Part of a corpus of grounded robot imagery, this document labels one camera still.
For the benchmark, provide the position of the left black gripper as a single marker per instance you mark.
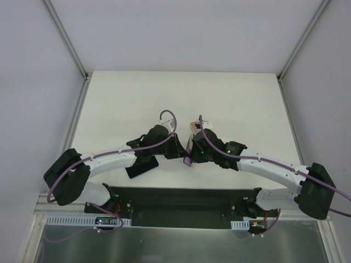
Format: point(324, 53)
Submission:
point(176, 148)

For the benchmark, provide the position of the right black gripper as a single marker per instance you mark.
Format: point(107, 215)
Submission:
point(193, 151)

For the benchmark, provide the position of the purple smartphone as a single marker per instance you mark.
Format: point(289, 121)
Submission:
point(187, 160)

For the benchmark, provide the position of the pink phone case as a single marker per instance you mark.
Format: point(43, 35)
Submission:
point(193, 126)

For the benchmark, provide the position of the blue smartphone black screen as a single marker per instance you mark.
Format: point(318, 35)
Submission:
point(141, 166)

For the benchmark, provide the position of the beige phone with case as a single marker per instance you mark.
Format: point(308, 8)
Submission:
point(192, 164)

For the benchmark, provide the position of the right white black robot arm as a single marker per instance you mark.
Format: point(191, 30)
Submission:
point(308, 189)

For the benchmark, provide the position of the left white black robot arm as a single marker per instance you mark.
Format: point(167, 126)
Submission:
point(68, 177)

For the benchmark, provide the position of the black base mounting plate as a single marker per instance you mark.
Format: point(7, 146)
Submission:
point(186, 208)

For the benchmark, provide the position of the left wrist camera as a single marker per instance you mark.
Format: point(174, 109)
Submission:
point(168, 124)

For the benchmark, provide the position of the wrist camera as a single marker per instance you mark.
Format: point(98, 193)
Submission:
point(205, 125)
point(168, 124)

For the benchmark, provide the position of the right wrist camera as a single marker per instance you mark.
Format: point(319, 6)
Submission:
point(205, 125)

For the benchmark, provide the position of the right white cable duct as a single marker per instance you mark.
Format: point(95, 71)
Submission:
point(243, 225)

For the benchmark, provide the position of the white cable duct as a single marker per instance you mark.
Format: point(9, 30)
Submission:
point(243, 225)
point(98, 221)

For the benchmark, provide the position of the left white cable duct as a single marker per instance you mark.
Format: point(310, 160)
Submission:
point(98, 221)

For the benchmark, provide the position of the aluminium front rail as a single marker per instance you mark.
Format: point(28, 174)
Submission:
point(43, 207)

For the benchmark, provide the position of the left aluminium frame post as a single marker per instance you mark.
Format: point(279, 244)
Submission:
point(59, 26)

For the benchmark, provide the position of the aluminium frame post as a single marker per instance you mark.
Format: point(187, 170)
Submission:
point(59, 26)
point(323, 5)

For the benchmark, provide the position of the right aluminium frame post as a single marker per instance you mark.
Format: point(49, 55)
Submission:
point(323, 5)

